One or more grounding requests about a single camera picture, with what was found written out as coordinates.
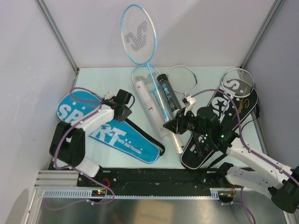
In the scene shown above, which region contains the white cable duct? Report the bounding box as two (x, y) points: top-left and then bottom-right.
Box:
(43, 189), (233, 200)

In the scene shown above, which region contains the black shuttlecock tube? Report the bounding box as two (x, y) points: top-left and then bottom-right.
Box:
(157, 74), (182, 117)

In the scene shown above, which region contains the white racket with black handle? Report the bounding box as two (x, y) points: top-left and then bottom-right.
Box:
(167, 66), (204, 159)

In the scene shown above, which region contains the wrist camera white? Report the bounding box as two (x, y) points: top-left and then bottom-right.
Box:
(104, 91), (115, 100)
(182, 95), (197, 115)

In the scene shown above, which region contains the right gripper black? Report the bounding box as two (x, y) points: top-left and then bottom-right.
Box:
(164, 107), (209, 137)

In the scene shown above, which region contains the blue racket bag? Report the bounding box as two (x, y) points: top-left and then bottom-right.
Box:
(57, 91), (165, 164)

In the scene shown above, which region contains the white shuttlecock tube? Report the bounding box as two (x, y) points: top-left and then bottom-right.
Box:
(134, 81), (170, 140)

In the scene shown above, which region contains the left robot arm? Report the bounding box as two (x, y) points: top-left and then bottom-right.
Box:
(50, 89), (134, 186)

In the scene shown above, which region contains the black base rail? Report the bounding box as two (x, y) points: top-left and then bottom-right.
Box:
(77, 167), (234, 198)

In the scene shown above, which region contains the white racket on black bag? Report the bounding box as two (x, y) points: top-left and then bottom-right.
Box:
(218, 68), (254, 109)

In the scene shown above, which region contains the black racket bag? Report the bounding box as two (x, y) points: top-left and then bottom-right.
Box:
(181, 89), (258, 170)

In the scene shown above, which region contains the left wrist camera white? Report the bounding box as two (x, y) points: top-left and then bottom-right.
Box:
(104, 91), (115, 100)

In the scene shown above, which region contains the left aluminium frame post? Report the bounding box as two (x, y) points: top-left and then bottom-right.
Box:
(35, 0), (79, 74)

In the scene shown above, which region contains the blue racket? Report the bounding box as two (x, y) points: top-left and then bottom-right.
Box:
(121, 4), (183, 154)
(131, 65), (165, 120)

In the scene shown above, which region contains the aluminium frame post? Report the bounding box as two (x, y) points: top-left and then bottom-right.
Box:
(239, 0), (285, 69)
(35, 0), (79, 74)

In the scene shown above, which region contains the right aluminium frame post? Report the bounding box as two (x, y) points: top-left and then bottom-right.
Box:
(239, 0), (285, 69)

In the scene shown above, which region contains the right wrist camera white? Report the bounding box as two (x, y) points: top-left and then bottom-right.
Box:
(182, 95), (197, 115)

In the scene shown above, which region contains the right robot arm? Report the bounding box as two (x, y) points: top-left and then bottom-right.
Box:
(163, 107), (299, 213)

